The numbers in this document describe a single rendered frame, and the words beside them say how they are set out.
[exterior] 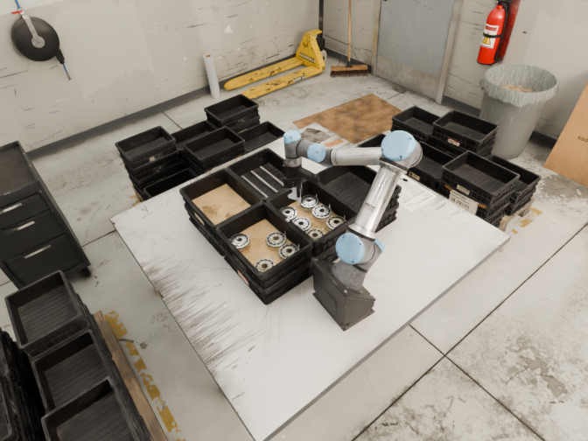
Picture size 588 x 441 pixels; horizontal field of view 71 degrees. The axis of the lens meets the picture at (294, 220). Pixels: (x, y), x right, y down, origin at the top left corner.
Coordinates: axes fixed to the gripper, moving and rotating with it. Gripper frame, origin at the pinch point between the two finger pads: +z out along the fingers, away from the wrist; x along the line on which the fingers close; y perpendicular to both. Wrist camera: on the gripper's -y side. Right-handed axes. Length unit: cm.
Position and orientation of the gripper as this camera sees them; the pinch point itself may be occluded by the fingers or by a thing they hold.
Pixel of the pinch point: (300, 198)
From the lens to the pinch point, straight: 199.5
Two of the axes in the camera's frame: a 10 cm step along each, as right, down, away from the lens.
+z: 0.6, 7.6, 6.4
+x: -1.1, 6.4, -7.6
